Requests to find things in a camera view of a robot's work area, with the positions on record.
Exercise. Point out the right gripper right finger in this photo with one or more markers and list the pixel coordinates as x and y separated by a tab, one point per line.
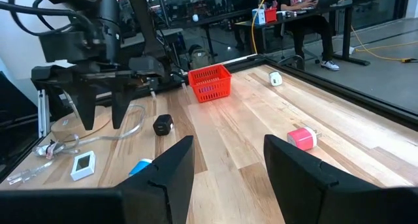
294	178

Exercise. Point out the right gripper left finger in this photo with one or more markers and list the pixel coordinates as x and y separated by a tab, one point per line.
163	191

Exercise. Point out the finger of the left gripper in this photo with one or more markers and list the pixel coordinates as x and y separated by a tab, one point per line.
86	106
121	103

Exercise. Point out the blue and white charger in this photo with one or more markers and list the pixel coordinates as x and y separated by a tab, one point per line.
139	166

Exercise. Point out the black USB wall charger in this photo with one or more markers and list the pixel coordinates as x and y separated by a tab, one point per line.
163	124

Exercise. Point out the white rectangular box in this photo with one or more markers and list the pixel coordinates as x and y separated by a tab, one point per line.
78	175

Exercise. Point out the white USB wall charger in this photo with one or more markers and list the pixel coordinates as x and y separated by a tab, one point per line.
275	79

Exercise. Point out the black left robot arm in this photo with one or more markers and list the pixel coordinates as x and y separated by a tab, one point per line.
104	25

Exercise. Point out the black office desk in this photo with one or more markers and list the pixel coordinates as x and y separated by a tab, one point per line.
347	31

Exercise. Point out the pink and white charger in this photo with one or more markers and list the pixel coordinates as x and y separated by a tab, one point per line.
302	139

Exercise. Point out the grey backpack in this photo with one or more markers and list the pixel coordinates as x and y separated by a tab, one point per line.
200	59

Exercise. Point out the red plastic basket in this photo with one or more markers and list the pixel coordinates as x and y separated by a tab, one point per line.
212	88

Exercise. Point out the person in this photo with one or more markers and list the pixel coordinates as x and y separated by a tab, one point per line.
310	31

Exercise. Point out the blue and white carton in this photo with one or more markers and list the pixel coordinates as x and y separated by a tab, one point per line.
259	16

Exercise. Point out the red desk container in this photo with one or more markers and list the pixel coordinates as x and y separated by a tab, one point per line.
270	15

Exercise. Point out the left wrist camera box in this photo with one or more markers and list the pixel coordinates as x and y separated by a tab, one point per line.
65	46

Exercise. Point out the silver aluminium bracket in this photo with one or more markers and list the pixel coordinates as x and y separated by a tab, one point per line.
42	113

